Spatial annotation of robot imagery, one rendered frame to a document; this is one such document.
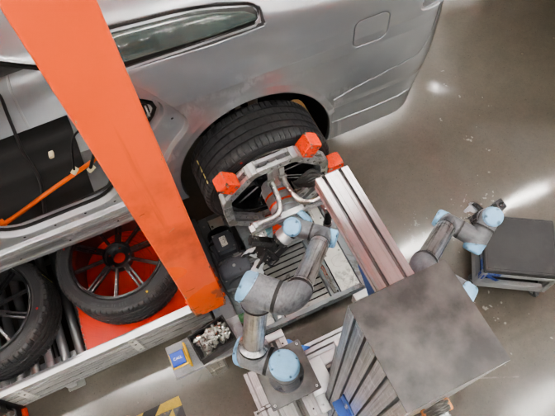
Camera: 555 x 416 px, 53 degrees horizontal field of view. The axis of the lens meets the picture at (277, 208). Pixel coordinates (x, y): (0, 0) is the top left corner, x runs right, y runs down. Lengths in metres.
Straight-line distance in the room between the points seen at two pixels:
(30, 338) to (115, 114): 1.90
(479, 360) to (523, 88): 3.31
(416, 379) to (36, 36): 1.00
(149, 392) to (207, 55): 1.98
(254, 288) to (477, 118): 2.63
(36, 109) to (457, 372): 2.58
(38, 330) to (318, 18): 2.03
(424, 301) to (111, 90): 0.83
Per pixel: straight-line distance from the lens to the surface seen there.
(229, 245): 3.03
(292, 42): 2.25
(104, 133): 1.42
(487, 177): 3.88
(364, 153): 3.81
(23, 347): 3.09
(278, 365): 2.19
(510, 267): 3.26
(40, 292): 3.14
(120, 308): 2.96
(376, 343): 1.21
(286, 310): 1.87
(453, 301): 1.27
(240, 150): 2.44
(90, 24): 1.18
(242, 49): 2.17
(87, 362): 3.12
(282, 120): 2.52
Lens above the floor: 3.20
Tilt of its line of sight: 63 degrees down
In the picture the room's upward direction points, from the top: 5 degrees counter-clockwise
